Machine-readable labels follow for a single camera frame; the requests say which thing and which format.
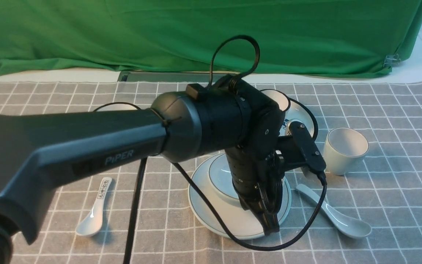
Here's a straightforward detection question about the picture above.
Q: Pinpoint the pale green rimmed plate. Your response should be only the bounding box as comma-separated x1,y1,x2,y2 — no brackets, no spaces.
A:
188,152,292,240

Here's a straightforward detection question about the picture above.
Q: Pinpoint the green backdrop cloth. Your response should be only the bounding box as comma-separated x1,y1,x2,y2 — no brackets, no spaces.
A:
0,0,422,78

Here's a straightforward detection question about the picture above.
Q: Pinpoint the pale green rimmed bowl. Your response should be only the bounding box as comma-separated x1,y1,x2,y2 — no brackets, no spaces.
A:
208,154,240,206

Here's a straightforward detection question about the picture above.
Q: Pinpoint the plain white ceramic spoon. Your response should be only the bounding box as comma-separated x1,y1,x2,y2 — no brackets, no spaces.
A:
295,184,372,239

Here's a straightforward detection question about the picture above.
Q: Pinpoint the white spoon with characters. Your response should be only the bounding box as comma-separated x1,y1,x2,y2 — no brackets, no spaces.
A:
75,177,113,237

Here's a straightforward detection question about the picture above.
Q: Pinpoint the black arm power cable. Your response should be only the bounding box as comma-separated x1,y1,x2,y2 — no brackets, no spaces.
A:
123,157,148,264

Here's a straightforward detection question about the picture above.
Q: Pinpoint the black rimmed white cup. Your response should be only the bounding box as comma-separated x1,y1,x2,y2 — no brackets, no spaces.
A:
260,89,291,112

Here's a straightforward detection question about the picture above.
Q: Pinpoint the black rimmed illustrated plate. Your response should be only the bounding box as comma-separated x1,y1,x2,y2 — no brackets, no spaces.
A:
279,98,319,140

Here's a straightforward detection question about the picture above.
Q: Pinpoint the metal binder clip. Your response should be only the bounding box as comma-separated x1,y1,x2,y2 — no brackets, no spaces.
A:
382,54,402,67

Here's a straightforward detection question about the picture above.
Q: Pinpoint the grey checked tablecloth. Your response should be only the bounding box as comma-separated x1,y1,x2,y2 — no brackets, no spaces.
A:
0,81,422,264

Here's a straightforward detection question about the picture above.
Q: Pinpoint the black rimmed white bowl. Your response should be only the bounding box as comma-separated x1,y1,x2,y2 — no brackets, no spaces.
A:
94,102,141,112

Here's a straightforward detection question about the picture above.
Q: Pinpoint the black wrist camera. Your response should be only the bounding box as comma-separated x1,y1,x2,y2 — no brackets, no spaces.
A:
275,121,327,185

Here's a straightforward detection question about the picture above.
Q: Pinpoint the black camera cable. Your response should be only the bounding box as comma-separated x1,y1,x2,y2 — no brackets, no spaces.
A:
173,35,327,252

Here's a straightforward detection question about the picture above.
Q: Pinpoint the pale green cup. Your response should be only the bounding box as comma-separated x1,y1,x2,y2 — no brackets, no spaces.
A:
322,127,370,176

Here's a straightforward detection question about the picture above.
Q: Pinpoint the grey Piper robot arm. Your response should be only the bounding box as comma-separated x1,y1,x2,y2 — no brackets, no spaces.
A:
0,75,285,264

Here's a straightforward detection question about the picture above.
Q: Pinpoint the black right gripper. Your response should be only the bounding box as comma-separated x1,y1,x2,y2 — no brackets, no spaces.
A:
225,137,285,236

